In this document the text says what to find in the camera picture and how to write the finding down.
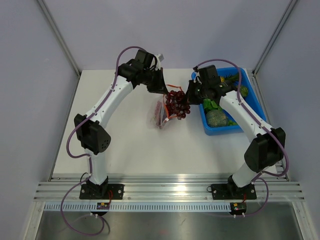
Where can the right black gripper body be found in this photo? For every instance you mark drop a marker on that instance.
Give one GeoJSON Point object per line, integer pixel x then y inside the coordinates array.
{"type": "Point", "coordinates": [202, 88]}

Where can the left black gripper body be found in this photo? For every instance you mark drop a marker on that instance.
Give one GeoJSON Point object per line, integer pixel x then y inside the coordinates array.
{"type": "Point", "coordinates": [148, 76]}

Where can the dark purple grape bunch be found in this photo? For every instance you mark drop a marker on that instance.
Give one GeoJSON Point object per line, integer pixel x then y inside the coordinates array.
{"type": "Point", "coordinates": [176, 105]}

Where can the clear zip bag orange zipper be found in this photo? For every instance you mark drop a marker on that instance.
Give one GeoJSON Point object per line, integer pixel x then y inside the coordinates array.
{"type": "Point", "coordinates": [164, 118]}

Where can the red grape bunch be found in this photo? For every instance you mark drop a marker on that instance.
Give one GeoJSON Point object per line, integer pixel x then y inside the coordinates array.
{"type": "Point", "coordinates": [156, 113]}

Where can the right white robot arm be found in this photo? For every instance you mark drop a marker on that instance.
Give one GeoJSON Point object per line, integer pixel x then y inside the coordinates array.
{"type": "Point", "coordinates": [266, 146]}

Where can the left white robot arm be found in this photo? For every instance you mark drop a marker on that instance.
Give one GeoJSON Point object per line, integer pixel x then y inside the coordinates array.
{"type": "Point", "coordinates": [90, 128]}

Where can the green cabbage toy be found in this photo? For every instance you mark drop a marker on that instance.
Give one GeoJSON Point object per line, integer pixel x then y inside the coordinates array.
{"type": "Point", "coordinates": [209, 105]}

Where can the green cantaloupe melon toy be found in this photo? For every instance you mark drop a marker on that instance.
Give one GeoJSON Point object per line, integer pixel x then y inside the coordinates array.
{"type": "Point", "coordinates": [216, 118]}

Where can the small green round fruit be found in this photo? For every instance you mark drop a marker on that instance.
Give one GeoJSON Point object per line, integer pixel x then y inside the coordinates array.
{"type": "Point", "coordinates": [244, 91]}

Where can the blue plastic bin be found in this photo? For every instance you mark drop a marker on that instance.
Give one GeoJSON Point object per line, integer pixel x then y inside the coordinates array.
{"type": "Point", "coordinates": [251, 100]}

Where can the small green grape bunch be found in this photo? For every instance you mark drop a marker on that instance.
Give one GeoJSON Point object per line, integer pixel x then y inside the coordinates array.
{"type": "Point", "coordinates": [232, 123]}

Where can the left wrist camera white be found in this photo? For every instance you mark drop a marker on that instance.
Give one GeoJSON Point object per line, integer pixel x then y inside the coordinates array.
{"type": "Point", "coordinates": [159, 57]}

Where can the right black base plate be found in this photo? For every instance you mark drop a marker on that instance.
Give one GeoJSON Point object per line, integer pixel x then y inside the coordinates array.
{"type": "Point", "coordinates": [228, 191]}

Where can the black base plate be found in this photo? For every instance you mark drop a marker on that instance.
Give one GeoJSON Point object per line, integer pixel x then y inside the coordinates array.
{"type": "Point", "coordinates": [109, 191]}
{"type": "Point", "coordinates": [228, 191]}

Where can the white slotted cable duct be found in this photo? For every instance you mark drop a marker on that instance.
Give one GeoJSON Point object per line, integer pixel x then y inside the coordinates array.
{"type": "Point", "coordinates": [139, 207]}

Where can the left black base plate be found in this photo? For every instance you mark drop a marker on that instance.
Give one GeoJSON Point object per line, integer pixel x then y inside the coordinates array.
{"type": "Point", "coordinates": [109, 191]}

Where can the aluminium rail frame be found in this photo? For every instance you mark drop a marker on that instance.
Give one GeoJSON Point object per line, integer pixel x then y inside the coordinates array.
{"type": "Point", "coordinates": [190, 188]}

